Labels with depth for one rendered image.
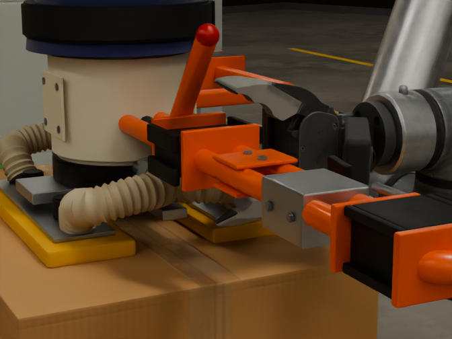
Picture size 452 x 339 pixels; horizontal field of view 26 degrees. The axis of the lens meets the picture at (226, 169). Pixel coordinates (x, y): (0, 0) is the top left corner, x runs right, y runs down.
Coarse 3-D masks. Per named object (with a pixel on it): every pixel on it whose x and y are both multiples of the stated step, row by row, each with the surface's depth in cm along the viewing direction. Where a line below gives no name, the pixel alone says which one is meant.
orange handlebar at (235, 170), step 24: (216, 72) 153; (240, 72) 146; (216, 96) 129; (240, 96) 131; (120, 120) 111; (216, 168) 89; (240, 168) 85; (264, 168) 89; (288, 168) 86; (240, 192) 86; (312, 216) 74; (432, 264) 62
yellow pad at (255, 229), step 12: (192, 204) 118; (204, 204) 118; (216, 204) 118; (192, 216) 115; (204, 216) 115; (216, 216) 113; (192, 228) 115; (204, 228) 112; (216, 228) 110; (228, 228) 111; (240, 228) 111; (252, 228) 112; (264, 228) 113; (216, 240) 110; (228, 240) 111
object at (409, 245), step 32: (352, 224) 69; (384, 224) 64; (416, 224) 64; (448, 224) 64; (352, 256) 69; (384, 256) 66; (416, 256) 62; (384, 288) 65; (416, 288) 63; (448, 288) 64
